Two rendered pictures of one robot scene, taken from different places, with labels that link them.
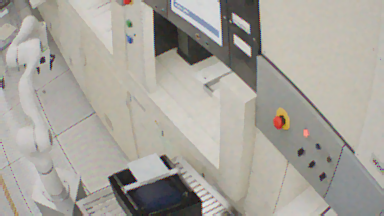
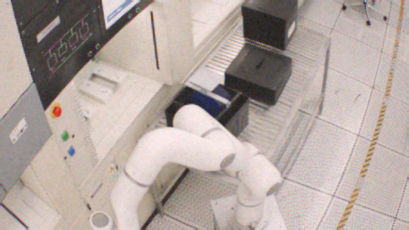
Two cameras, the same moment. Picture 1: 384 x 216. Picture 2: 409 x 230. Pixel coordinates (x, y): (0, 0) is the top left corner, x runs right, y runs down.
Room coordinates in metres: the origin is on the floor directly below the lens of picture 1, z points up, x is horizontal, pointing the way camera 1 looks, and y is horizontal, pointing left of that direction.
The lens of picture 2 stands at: (1.82, 1.52, 2.50)
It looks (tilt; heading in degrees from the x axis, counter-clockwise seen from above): 48 degrees down; 246
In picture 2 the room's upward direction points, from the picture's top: 4 degrees counter-clockwise
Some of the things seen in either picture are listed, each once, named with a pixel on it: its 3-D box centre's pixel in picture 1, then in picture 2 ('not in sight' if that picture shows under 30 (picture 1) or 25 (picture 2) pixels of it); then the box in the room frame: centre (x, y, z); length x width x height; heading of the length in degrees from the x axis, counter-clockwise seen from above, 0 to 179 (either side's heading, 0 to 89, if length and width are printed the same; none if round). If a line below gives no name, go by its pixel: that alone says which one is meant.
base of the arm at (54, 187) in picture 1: (49, 176); (250, 206); (1.27, 0.69, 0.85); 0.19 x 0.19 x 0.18
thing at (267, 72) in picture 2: not in sight; (259, 69); (0.79, -0.02, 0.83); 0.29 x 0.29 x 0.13; 34
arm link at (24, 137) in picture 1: (32, 148); (257, 183); (1.26, 0.72, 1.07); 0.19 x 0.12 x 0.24; 98
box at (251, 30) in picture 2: not in sight; (271, 17); (0.49, -0.33, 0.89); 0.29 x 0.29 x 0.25; 34
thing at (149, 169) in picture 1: (152, 191); (206, 105); (1.18, 0.16, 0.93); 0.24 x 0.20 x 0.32; 117
